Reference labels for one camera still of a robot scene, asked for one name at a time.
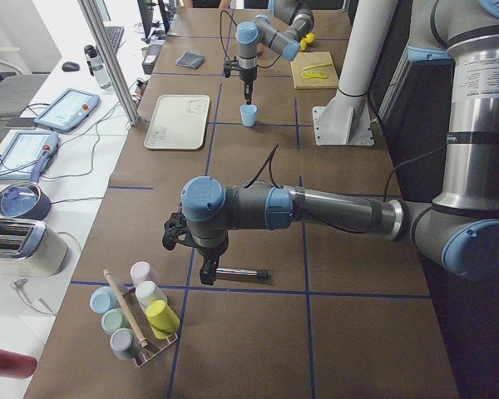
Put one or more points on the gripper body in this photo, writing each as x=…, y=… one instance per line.
x=248, y=76
x=211, y=253

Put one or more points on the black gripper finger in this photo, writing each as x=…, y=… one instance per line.
x=250, y=92
x=245, y=92

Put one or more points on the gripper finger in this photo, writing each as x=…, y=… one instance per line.
x=208, y=271

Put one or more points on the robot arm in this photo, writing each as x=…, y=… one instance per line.
x=458, y=229
x=259, y=30

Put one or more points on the light blue cup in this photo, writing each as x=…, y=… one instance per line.
x=248, y=114

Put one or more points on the white cup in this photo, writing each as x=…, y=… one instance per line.
x=148, y=292

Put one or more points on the yellow cup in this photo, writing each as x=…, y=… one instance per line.
x=162, y=319

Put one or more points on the pink cup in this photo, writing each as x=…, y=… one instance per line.
x=142, y=271

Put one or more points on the green cup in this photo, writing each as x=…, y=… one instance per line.
x=113, y=320

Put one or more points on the blue rack cup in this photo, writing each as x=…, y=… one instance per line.
x=103, y=300

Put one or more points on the grey cup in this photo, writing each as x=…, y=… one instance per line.
x=124, y=344

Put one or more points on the steel muddler black head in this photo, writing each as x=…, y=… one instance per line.
x=259, y=274

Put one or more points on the grey folded cloth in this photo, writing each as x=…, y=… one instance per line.
x=190, y=60

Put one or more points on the wooden cutting board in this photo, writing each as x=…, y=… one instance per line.
x=311, y=58

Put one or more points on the lemon slices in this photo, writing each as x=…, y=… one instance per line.
x=316, y=71

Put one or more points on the cream bear tray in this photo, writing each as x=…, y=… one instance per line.
x=178, y=123

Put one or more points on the black keyboard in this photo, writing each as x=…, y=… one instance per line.
x=114, y=35

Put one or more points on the clear water bottle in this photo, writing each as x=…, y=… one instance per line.
x=96, y=67

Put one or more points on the black computer mouse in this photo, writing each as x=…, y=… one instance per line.
x=70, y=66

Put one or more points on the upper teach pendant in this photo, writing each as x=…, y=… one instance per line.
x=68, y=111

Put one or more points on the teach pendant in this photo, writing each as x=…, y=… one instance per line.
x=68, y=111
x=23, y=151

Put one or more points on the blue saucepan with lid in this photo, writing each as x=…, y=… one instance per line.
x=27, y=200

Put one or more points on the silver toaster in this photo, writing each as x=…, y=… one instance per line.
x=29, y=248

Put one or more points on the lower teach pendant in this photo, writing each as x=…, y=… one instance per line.
x=23, y=151

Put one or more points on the red bottle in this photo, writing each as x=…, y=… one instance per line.
x=16, y=365

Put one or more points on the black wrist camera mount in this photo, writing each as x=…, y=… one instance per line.
x=176, y=231
x=230, y=65

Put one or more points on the white wire cup rack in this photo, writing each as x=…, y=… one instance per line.
x=155, y=346

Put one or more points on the wooden rack handle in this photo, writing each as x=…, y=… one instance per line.
x=124, y=306

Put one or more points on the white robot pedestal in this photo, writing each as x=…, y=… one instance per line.
x=345, y=120

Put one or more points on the aluminium frame post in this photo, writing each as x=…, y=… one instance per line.
x=95, y=23

